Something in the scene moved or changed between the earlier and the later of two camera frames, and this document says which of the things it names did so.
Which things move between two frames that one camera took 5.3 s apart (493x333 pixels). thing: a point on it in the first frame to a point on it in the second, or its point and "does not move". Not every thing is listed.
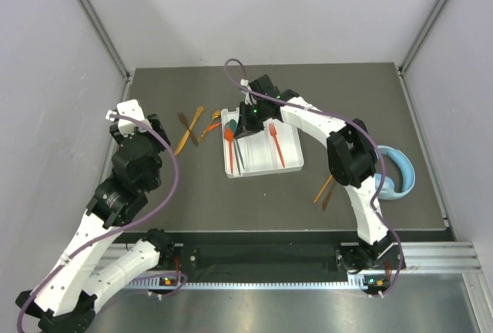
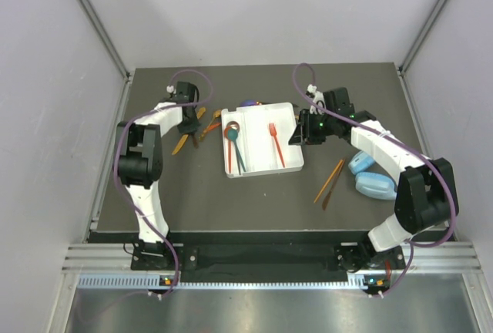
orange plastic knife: x=214 y=126 does not move
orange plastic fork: x=273 y=130 does not move
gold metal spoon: x=216 y=113 does not move
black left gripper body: x=157 y=126 to x=189 y=125
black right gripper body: x=253 y=117 to x=315 y=127
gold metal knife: x=200 y=109 does not move
